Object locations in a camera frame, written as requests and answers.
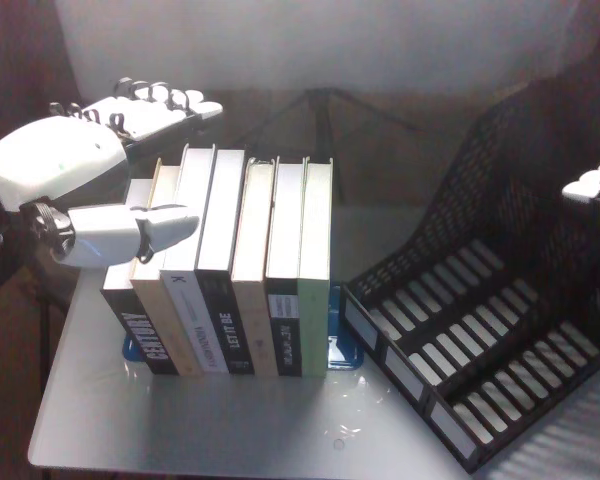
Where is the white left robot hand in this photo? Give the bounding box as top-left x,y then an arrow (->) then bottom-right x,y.
0,76 -> 225,270

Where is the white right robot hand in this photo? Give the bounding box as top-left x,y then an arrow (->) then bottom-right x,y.
561,153 -> 600,206

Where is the cream spine book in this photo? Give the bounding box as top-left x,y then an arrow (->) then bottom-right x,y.
129,158 -> 205,378

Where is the black CENTURY book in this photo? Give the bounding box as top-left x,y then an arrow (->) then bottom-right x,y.
101,178 -> 172,376

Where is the white spine K book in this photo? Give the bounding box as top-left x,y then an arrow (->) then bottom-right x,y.
159,143 -> 231,376

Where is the black LET IT BE book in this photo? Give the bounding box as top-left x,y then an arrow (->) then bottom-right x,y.
193,148 -> 256,376

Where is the black mesh file rack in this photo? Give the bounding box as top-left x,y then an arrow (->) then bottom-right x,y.
339,74 -> 600,475

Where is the black tripod stand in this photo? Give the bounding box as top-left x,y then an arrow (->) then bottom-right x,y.
234,87 -> 421,204

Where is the blue metal bookend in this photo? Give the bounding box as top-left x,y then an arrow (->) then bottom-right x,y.
121,284 -> 366,372

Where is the black book with white label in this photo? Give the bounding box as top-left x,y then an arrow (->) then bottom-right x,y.
263,155 -> 307,378

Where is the white backdrop cloth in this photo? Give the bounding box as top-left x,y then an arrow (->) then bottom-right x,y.
54,0 -> 600,101

